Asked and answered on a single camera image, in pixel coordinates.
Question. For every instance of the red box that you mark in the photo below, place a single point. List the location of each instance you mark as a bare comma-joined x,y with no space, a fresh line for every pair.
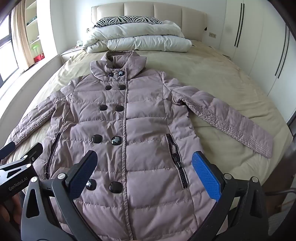
39,58

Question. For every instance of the cream padded headboard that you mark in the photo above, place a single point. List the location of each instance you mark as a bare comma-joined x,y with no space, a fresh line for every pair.
138,11

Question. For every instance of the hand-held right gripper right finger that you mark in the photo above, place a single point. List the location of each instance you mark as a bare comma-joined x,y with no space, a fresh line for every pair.
205,173

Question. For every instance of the white wardrobe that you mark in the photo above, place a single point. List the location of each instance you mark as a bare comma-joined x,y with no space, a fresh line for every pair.
254,46

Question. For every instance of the white wall shelf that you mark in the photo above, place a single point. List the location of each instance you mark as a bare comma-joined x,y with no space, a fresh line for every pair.
34,27

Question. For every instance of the beige curtain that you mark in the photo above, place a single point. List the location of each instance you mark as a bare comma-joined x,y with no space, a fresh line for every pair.
22,34

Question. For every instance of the white folded duvet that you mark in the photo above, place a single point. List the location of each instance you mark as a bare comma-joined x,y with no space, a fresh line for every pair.
148,41

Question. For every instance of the white nightstand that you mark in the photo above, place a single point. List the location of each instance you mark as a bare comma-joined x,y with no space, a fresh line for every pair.
69,54

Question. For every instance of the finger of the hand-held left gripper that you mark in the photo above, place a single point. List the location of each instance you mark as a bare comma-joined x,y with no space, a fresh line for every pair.
8,149
32,151

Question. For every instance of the window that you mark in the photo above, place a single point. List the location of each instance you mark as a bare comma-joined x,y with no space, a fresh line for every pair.
8,53

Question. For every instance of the bed with beige sheet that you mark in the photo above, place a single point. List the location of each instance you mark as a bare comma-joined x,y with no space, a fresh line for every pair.
219,76

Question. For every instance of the zebra print pillow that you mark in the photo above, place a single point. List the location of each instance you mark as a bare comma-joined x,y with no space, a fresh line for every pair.
124,20

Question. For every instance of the person's left hand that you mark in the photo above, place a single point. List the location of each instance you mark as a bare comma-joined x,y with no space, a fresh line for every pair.
16,208

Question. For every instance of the mauve quilted puffer coat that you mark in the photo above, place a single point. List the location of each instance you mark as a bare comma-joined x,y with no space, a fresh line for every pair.
143,139

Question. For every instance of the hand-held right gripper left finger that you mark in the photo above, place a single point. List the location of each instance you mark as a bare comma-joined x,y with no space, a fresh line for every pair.
81,179

